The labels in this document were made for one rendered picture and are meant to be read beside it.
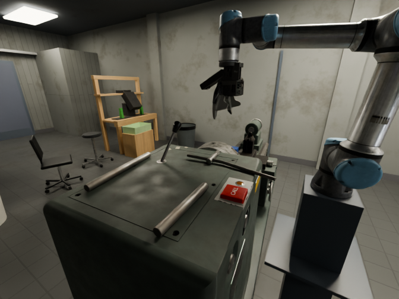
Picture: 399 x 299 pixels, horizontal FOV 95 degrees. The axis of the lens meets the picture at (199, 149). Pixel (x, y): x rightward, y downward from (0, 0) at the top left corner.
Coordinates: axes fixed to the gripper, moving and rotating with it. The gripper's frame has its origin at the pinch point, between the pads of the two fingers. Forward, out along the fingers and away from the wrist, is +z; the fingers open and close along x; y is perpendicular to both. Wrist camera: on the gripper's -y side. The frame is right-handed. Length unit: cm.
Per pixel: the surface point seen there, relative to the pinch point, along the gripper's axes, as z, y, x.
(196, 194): 14.0, 11.5, -34.9
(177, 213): 14.0, 12.1, -43.2
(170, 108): 47, -315, 307
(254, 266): 87, 17, 15
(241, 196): 14.7, 20.9, -28.1
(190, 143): 117, -216, 264
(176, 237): 16, 15, -47
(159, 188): 15.7, -0.7, -36.1
